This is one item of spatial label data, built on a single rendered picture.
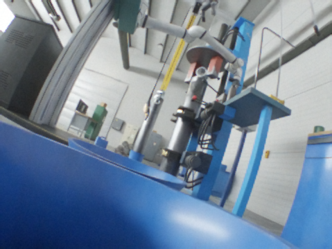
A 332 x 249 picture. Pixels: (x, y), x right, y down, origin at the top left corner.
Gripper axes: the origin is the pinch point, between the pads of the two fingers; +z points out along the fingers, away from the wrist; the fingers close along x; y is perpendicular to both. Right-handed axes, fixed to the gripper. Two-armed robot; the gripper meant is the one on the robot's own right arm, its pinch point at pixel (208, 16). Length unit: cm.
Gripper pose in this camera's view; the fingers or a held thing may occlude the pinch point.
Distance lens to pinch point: 144.5
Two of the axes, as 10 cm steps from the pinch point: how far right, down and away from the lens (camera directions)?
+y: -9.3, 0.1, -3.6
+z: -0.2, 10.0, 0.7
